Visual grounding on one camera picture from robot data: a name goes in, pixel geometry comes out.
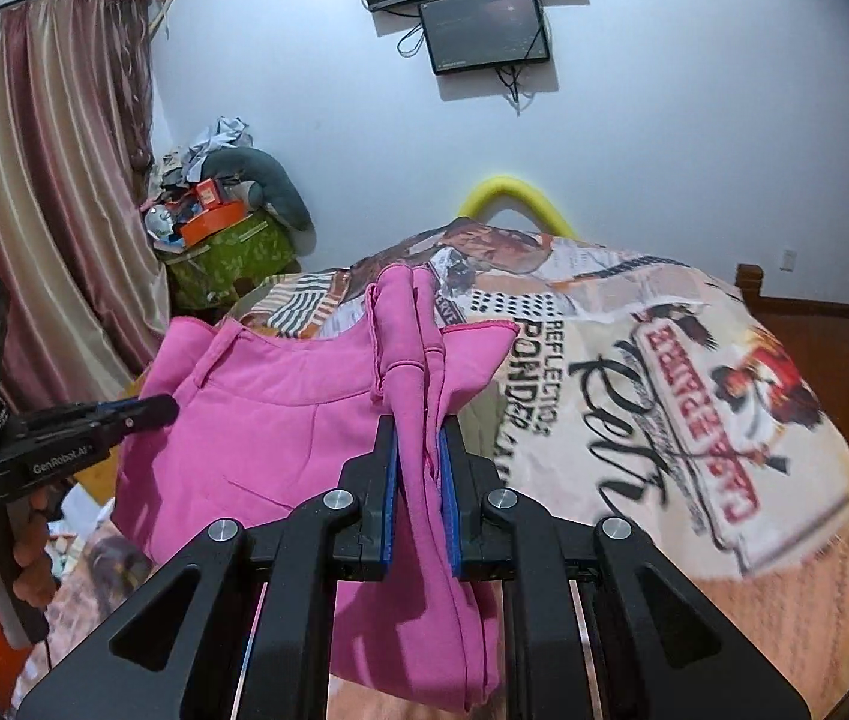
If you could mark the pink striped curtain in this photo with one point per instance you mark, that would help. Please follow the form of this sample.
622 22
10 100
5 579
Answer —
42 165

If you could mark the orange box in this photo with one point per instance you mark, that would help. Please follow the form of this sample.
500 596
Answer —
210 225

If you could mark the green patterned box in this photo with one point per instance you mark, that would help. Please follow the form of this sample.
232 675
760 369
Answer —
237 255

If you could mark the white wall socket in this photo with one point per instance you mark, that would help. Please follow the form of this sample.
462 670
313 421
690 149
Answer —
789 259

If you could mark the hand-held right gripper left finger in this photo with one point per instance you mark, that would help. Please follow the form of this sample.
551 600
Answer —
391 495

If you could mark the small red box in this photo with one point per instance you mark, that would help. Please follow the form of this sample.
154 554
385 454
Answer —
208 193

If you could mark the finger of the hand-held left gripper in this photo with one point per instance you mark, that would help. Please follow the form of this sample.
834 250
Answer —
147 411

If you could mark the wooden bed post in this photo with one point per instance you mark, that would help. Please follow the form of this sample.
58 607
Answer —
748 281

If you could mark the white crumpled cloth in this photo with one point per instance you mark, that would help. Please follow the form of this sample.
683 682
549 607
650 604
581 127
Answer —
218 136

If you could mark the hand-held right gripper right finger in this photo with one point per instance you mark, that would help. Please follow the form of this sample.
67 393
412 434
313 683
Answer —
451 510

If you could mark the pink pants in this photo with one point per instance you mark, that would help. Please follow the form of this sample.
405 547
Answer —
282 405

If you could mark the small wall screen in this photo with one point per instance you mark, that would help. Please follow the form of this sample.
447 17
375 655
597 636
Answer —
484 26

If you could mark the grey plush pillow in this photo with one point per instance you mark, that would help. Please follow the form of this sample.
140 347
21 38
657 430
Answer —
282 187

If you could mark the person's left hand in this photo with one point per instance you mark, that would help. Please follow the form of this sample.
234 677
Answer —
36 540

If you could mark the printed blanket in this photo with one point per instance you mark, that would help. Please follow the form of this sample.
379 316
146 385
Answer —
694 465

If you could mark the yellow foam tube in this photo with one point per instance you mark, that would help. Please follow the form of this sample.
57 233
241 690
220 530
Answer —
499 186

